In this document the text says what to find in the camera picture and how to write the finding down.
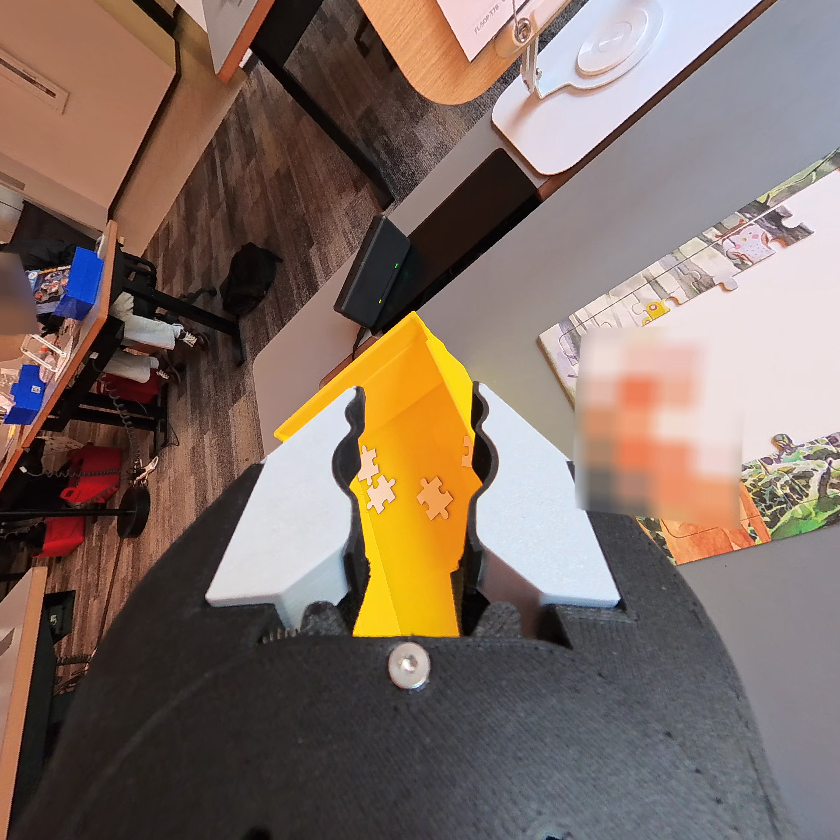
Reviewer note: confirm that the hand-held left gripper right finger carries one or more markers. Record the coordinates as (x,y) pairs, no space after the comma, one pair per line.
(544,525)

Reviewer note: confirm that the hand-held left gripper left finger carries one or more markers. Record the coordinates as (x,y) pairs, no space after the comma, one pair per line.
(282,525)

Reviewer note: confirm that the yellow plastic bin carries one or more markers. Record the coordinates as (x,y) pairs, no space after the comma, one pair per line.
(413,426)

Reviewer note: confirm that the jigsaw puzzle board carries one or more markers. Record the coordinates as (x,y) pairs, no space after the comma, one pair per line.
(774,315)

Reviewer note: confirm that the black round stand base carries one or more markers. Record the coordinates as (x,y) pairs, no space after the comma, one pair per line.
(134,513)

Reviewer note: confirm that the black backpack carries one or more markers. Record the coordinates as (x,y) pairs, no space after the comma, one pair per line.
(249,279)

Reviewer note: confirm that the black box with green lights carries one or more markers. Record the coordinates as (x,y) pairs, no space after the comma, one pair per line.
(371,275)

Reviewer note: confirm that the wooden workbench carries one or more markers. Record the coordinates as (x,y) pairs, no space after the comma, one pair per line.
(69,354)

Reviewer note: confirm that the blue storage bin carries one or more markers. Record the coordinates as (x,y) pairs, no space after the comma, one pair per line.
(82,282)
(26,394)

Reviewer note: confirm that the white table with black leg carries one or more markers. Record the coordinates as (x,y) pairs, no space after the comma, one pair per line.
(321,118)

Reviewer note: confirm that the white document holder stand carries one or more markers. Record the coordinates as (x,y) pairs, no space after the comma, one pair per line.
(617,39)

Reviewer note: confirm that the white paper sheet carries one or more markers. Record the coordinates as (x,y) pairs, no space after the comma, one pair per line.
(492,26)

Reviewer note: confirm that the white air vent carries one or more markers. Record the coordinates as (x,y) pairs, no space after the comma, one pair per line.
(33,82)

